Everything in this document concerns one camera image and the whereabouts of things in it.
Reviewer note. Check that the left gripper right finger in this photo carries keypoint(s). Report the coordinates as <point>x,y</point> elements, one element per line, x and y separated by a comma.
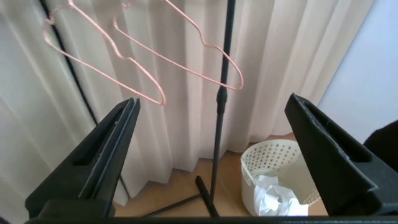
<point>342,186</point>

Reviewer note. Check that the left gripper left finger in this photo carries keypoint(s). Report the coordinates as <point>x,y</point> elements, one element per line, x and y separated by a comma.
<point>62,193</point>

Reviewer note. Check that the white printed shirt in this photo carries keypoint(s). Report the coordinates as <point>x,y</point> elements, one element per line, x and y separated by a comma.
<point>276,199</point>

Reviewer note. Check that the pink clothes hanger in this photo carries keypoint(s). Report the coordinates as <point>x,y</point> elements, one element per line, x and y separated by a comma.
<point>174,63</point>
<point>93,69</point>

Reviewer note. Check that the white laundry basket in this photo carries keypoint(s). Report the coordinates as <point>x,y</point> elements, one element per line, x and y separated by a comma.
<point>270,155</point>

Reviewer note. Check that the black clothes rack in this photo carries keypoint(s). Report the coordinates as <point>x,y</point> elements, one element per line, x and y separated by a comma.
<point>221,102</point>

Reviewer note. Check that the beige curtain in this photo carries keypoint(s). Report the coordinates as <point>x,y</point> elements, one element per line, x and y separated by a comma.
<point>280,62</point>
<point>25,109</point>

